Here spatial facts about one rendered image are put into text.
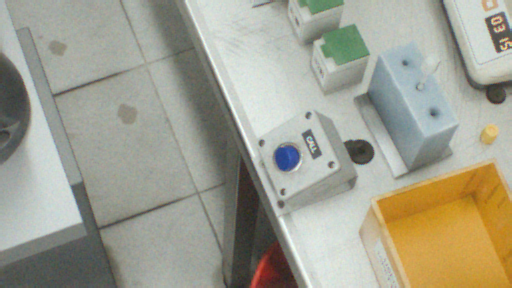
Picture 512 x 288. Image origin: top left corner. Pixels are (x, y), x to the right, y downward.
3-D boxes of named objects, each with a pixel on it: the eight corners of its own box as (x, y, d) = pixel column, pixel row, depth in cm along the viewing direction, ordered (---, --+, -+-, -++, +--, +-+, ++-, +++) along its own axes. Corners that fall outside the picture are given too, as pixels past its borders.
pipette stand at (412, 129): (352, 101, 111) (365, 58, 102) (409, 78, 112) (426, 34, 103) (394, 180, 107) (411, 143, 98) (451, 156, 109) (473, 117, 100)
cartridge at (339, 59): (308, 65, 112) (314, 35, 106) (347, 52, 113) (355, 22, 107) (323, 96, 111) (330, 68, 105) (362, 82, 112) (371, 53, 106)
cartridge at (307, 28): (285, 17, 114) (290, -15, 108) (324, 4, 115) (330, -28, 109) (299, 46, 113) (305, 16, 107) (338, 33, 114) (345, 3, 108)
